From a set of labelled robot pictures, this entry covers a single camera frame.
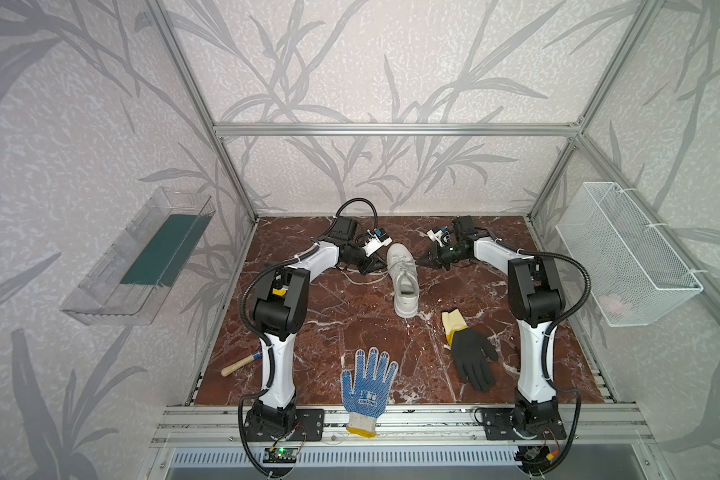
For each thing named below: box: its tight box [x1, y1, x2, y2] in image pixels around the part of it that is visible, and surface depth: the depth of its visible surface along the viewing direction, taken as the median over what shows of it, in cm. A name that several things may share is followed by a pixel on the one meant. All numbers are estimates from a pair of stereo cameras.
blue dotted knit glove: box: [341, 347, 399, 438], surface depth 80 cm
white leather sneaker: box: [386, 242, 419, 318], surface depth 94 cm
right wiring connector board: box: [515, 446, 560, 466], surface depth 74 cm
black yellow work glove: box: [441, 309, 499, 393], surface depth 87 cm
